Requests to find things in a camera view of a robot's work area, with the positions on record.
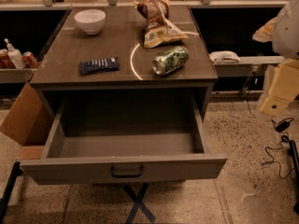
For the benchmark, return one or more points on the white pump bottle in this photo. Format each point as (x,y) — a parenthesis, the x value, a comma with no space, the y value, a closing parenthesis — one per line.
(15,55)

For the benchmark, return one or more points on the grey drawer cabinet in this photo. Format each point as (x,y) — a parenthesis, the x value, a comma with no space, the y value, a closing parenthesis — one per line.
(122,38)

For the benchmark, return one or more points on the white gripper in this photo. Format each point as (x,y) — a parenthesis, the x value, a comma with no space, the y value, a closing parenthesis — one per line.
(287,34)

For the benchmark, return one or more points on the cardboard box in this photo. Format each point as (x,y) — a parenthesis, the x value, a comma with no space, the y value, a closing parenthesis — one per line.
(28,122)

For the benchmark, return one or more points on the open grey top drawer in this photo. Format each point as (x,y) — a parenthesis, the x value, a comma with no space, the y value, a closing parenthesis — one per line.
(165,136)

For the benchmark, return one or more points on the red soda can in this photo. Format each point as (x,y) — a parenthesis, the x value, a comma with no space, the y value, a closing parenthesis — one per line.
(5,61)
(30,59)

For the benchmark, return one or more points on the black stand leg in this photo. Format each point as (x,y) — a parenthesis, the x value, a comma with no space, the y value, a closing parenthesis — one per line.
(4,200)

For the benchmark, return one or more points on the white ceramic bowl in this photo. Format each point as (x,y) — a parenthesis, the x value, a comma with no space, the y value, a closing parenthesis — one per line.
(91,21)

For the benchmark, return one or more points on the black drawer handle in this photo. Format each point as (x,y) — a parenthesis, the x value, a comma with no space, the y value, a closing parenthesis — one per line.
(119,173)

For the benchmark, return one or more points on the green soda can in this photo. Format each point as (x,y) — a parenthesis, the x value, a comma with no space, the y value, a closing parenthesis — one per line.
(170,61)

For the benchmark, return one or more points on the brown chip bag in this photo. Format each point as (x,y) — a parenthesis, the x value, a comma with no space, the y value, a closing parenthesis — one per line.
(159,29)

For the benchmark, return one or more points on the blue snack bar wrapper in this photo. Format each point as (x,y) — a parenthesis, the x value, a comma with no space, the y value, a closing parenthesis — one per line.
(99,66)

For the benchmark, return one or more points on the folded white cloth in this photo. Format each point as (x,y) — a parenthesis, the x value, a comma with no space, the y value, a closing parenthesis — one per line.
(224,57)

